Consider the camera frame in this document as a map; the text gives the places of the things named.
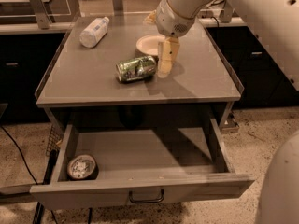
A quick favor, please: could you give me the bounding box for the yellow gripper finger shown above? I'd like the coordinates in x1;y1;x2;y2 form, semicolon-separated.
143;10;156;24
157;37;180;78

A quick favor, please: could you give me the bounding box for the black drawer handle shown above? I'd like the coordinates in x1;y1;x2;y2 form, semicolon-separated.
128;189;165;204

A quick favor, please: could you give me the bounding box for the open grey top drawer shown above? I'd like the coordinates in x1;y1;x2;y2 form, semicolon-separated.
31;119;254;209

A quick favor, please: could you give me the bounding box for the crushed green soda can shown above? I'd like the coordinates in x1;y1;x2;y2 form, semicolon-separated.
116;56;157;82

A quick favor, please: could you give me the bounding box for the clear plastic water bottle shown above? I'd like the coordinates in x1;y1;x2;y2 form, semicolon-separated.
79;17;109;48

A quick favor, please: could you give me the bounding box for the grey metal post right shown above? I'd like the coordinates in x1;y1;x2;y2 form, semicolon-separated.
219;1;234;23

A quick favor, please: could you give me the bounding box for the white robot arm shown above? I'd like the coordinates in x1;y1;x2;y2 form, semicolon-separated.
151;0;299;224

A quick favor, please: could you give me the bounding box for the round tin in drawer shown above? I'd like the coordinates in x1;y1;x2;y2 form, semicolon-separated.
67;154;98;181

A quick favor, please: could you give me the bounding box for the black floor cable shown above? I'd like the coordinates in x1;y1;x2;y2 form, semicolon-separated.
0;124;39;186

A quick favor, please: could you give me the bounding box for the grey metal post left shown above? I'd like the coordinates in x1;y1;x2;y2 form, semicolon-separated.
29;0;50;29

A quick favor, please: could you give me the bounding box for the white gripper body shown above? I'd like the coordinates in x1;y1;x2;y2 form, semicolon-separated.
156;0;198;37

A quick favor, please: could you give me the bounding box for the grey cabinet with top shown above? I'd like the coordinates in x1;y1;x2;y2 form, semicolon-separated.
34;13;245;134

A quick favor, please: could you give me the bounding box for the white paper bowl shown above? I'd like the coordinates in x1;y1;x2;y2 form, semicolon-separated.
136;35;164;56

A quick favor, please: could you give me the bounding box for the wire mesh basket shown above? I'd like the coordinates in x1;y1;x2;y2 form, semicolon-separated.
46;127;63;156

